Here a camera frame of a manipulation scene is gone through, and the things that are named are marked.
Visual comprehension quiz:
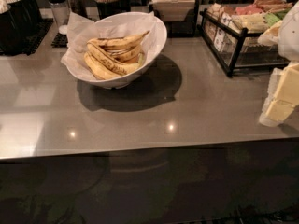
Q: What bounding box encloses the white slanted bowl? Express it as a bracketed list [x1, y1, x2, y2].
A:
[64, 11, 168, 90]

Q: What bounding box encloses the spotted banana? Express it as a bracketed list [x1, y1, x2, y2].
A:
[88, 31, 149, 50]

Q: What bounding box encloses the black round container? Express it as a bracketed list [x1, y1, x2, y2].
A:
[0, 0, 42, 55]

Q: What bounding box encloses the small black mesh mat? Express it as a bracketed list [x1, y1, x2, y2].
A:
[51, 34, 68, 48]

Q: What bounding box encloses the glass sugar shaker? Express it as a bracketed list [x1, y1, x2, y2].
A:
[48, 0, 69, 35]

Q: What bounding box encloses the black rubber mat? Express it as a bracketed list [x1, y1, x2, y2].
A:
[0, 18, 53, 56]

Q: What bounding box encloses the front lower banana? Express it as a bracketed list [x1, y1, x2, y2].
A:
[84, 52, 120, 80]

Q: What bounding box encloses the black wire condiment rack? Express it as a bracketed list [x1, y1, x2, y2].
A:
[199, 9, 289, 77]

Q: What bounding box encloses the white paper liner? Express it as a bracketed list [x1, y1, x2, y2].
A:
[60, 10, 157, 82]

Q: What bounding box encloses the middle long banana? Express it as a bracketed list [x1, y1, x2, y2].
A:
[87, 44, 140, 77]

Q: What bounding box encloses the small inner banana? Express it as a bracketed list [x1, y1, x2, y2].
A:
[114, 45, 142, 62]

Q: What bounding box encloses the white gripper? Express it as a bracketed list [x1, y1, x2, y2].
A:
[259, 1, 299, 127]

